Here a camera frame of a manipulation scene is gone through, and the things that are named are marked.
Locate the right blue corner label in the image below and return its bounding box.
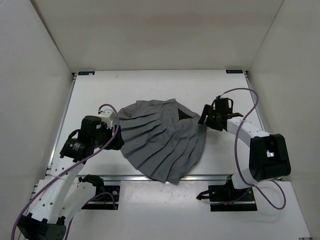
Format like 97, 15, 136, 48
225, 69, 244, 74

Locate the blue corner label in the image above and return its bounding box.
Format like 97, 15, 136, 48
77, 71, 95, 76
225, 69, 244, 74

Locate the left blue corner label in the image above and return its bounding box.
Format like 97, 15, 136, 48
77, 71, 95, 76

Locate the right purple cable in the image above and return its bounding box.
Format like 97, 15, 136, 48
217, 87, 287, 209

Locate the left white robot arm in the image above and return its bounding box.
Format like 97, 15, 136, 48
14, 111, 124, 240

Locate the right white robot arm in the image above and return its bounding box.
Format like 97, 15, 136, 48
196, 97, 291, 205

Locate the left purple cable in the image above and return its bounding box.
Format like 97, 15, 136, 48
9, 103, 121, 240

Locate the purple cable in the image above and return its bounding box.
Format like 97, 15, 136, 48
217, 87, 287, 209
9, 103, 121, 240

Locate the aluminium front rail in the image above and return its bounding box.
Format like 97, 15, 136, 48
99, 175, 228, 182

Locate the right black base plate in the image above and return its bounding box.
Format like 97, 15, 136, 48
208, 185, 258, 212

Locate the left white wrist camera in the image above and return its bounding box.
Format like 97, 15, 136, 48
98, 109, 117, 128

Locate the grey pleated skirt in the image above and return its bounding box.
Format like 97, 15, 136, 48
118, 98, 207, 185

